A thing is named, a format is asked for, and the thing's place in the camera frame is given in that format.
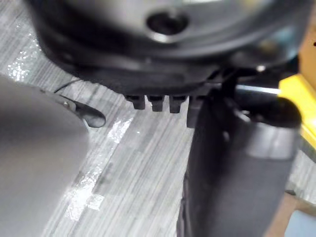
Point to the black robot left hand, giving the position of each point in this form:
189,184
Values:
153,49

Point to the yellow metal shelf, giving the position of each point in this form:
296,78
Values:
307,98

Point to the clear floor tape strip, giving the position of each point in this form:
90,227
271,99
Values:
98,172

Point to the silver robot leg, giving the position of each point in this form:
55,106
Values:
32,160

